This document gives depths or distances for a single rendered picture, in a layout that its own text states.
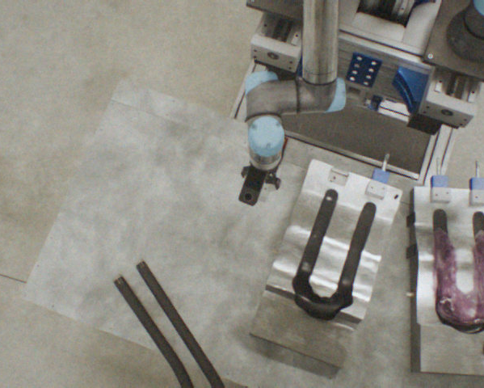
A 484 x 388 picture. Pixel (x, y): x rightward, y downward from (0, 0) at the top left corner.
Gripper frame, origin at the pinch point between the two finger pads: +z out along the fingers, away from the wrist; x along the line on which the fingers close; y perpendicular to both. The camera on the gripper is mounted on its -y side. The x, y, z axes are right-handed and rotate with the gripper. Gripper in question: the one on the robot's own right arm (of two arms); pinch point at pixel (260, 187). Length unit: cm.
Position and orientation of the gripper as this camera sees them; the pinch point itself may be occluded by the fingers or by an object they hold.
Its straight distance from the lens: 174.7
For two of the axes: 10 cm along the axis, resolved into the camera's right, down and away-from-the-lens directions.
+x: -9.4, -3.4, 1.0
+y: 3.5, -9.1, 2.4
